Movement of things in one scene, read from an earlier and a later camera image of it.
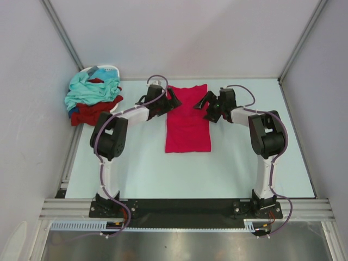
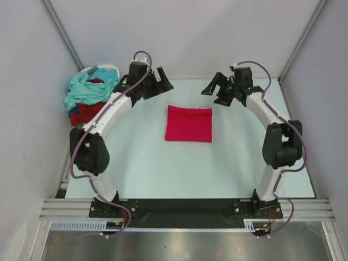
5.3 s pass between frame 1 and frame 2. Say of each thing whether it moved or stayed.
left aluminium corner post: stayed
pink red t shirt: moved
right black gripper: moved
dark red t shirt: stayed
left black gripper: moved
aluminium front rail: stayed
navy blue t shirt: stayed
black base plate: stayed
